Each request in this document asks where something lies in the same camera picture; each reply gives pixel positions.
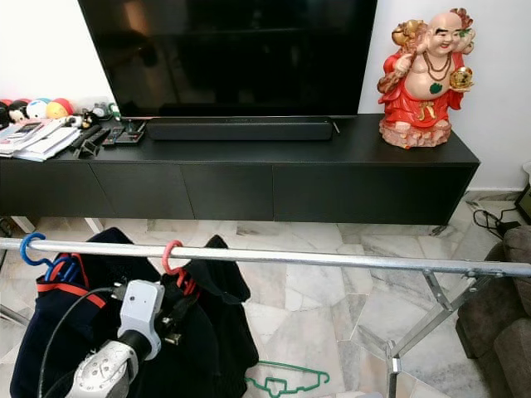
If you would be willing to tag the black shirt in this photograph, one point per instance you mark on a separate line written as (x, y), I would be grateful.
(220, 332)

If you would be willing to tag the orange ball toy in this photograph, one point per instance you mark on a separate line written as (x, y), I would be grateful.
(59, 109)

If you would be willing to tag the black mouse head toy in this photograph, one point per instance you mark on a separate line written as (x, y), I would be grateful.
(13, 112)

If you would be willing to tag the red laughing buddha statue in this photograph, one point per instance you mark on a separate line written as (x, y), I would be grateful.
(423, 98)

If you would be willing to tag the white blue ball toy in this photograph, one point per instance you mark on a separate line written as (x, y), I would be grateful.
(35, 109)

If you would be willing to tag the black television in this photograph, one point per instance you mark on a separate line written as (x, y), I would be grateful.
(228, 58)

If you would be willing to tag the blue plastic hanger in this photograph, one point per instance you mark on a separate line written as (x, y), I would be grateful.
(25, 249)

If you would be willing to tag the silver metal clothes rack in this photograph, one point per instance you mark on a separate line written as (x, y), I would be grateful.
(340, 259)

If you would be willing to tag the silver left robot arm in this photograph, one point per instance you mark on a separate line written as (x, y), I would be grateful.
(104, 373)

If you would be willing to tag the stack of books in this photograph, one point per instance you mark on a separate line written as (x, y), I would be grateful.
(41, 143)

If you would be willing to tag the small black electronic device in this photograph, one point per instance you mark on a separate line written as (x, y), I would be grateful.
(124, 133)

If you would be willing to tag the black tv console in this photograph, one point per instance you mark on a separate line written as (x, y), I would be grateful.
(241, 189)

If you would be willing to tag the red plastic hanger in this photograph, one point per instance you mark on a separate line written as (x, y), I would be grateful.
(166, 257)

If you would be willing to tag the navy blue t-shirt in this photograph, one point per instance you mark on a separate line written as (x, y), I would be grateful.
(50, 348)

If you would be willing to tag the black soundbar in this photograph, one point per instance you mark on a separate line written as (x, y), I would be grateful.
(241, 129)

